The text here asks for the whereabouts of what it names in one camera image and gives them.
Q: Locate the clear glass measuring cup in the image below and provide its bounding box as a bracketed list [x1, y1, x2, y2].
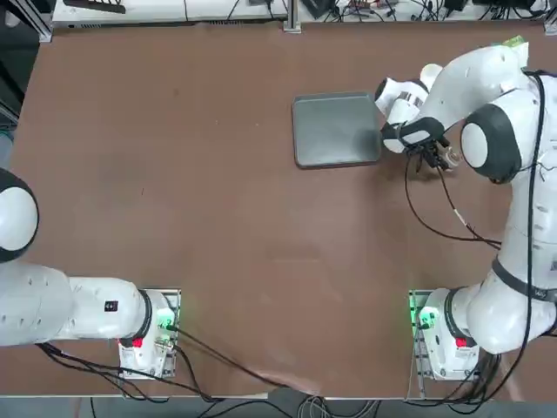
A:
[442, 146, 463, 169]

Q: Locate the white side table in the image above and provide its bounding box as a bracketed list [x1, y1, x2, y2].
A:
[51, 0, 289, 30]

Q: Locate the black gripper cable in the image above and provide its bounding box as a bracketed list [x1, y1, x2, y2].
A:
[403, 150, 504, 250]

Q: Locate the white round bowl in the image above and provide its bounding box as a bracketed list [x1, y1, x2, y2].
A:
[419, 63, 444, 88]

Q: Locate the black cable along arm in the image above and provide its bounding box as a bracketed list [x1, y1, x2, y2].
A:
[520, 68, 550, 349]

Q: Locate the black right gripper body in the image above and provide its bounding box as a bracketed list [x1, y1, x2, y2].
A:
[415, 138, 452, 172]

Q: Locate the green tissue pack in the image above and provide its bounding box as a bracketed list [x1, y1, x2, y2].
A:
[500, 35, 530, 60]

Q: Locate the metal base plate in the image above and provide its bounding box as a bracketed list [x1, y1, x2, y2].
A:
[407, 287, 483, 383]
[118, 287, 182, 381]

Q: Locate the aluminium profile post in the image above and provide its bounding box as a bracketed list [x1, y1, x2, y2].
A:
[282, 0, 303, 33]

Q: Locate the grey rectangular tray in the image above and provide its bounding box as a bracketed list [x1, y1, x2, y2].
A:
[292, 90, 382, 170]

